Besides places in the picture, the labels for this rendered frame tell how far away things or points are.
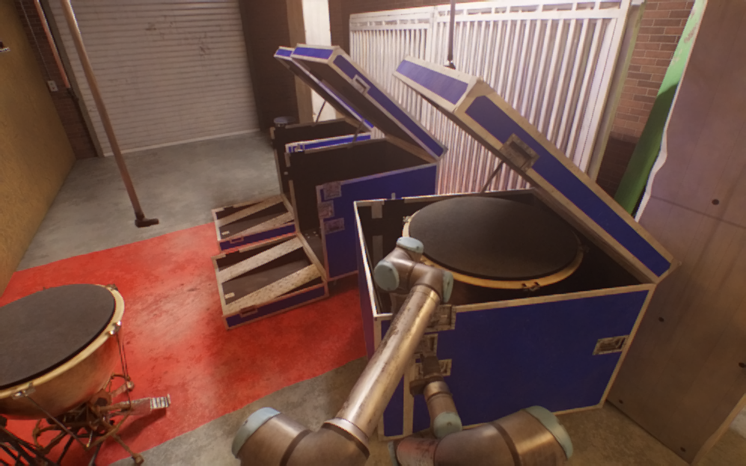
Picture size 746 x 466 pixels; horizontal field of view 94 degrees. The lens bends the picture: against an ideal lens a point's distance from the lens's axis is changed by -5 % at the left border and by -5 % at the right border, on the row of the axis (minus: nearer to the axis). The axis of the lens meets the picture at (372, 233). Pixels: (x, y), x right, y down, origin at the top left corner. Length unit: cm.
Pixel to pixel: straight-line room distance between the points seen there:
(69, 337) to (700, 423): 286
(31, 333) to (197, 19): 678
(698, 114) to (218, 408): 271
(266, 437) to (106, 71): 770
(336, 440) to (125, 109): 779
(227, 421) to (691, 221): 247
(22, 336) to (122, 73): 647
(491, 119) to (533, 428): 78
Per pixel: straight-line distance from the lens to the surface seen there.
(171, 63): 816
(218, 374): 267
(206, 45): 820
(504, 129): 117
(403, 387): 170
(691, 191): 195
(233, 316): 286
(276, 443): 84
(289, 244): 347
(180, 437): 247
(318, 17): 528
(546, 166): 127
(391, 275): 109
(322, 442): 82
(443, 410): 131
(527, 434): 87
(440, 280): 106
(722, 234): 196
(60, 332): 209
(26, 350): 209
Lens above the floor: 189
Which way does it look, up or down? 29 degrees down
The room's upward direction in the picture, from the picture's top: 2 degrees counter-clockwise
